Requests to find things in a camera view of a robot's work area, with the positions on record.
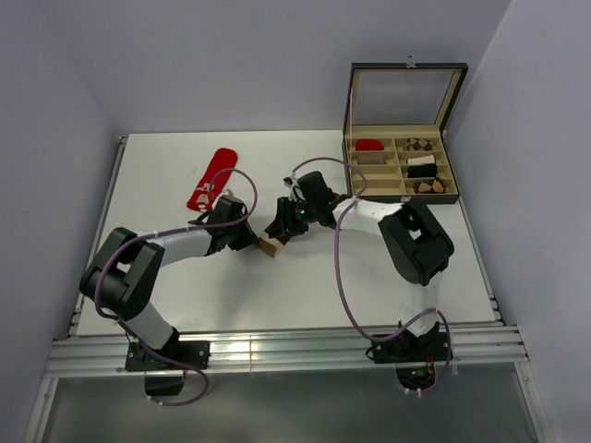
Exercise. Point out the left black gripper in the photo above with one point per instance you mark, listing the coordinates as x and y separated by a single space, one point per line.
248 237

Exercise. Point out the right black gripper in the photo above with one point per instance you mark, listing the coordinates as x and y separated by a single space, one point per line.
283 225

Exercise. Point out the beige sock brown toe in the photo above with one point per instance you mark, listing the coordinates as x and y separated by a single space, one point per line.
271 246

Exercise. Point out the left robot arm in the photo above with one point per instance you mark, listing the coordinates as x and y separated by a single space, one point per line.
121 276

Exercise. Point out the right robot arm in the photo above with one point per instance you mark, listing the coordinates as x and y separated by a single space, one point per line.
419 248

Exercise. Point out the red sock white pattern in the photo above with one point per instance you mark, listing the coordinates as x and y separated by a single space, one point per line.
211 184

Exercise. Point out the rolled red sock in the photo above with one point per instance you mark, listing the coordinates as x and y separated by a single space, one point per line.
369 144

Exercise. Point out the rolled checkered sock upper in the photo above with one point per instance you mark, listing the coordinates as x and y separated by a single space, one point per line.
418 144

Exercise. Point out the rolled checkered sock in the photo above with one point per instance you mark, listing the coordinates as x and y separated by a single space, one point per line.
418 144
432 186

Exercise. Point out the rolled white black sock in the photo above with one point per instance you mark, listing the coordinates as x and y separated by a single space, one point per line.
417 161

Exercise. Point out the rolled checkered sock lower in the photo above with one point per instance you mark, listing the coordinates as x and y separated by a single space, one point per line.
432 186

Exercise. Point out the black compartment storage box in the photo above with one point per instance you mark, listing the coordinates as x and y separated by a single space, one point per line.
393 102

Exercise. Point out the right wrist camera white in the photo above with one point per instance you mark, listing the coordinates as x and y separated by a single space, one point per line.
291 182

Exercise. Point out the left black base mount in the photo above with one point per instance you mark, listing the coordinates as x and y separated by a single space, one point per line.
166 371

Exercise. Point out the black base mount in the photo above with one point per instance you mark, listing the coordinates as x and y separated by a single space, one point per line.
424 351
166 371

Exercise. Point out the aluminium frame rail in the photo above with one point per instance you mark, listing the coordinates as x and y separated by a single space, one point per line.
330 349

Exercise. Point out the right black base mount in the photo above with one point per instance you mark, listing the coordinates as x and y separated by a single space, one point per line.
424 351

